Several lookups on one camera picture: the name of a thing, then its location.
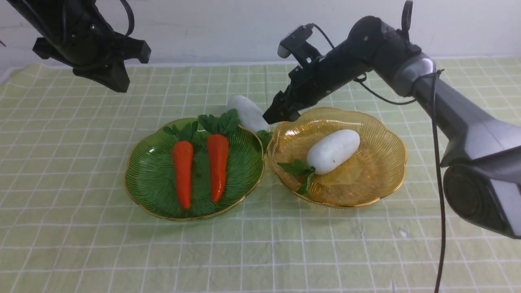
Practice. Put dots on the green glass plate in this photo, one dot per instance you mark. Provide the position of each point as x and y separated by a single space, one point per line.
150 175

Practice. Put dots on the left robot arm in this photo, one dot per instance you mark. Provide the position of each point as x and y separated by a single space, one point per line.
75 33

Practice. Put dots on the amber glass plate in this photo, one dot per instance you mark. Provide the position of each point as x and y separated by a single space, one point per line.
376 169

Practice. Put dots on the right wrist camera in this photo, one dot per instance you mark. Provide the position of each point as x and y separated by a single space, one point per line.
295 44

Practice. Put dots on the green checkered tablecloth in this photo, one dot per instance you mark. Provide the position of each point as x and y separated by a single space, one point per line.
67 225

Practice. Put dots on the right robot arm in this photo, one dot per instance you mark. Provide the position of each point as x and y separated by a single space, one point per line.
479 173

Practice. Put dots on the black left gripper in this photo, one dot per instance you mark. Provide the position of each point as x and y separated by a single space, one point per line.
99 59

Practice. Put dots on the orange toy carrot with leaves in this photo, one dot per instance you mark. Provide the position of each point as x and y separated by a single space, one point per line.
217 144

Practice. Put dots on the white toy radish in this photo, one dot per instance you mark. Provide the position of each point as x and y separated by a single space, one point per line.
323 157
251 118

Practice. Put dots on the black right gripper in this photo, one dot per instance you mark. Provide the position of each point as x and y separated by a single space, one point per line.
308 85

